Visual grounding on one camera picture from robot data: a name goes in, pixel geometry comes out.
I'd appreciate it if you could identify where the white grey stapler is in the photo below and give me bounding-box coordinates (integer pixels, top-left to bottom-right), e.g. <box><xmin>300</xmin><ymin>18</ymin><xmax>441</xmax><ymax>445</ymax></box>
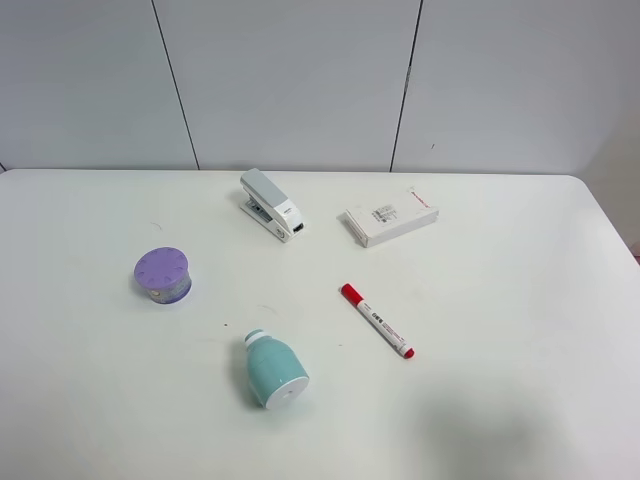
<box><xmin>240</xmin><ymin>168</ymin><xmax>305</xmax><ymax>243</ymax></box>

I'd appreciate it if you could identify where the red whiteboard marker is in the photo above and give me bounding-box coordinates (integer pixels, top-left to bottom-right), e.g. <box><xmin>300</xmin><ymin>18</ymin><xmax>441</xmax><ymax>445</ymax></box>
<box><xmin>340</xmin><ymin>283</ymin><xmax>415</xmax><ymax>359</ymax></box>

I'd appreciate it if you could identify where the white cardboard box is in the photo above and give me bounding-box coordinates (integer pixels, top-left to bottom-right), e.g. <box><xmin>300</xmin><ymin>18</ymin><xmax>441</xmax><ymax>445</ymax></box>
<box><xmin>341</xmin><ymin>187</ymin><xmax>439</xmax><ymax>248</ymax></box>

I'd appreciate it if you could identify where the purple round container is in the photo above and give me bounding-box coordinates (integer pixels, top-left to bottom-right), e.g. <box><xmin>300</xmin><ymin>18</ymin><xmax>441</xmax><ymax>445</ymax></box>
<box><xmin>133</xmin><ymin>247</ymin><xmax>192</xmax><ymax>305</ymax></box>

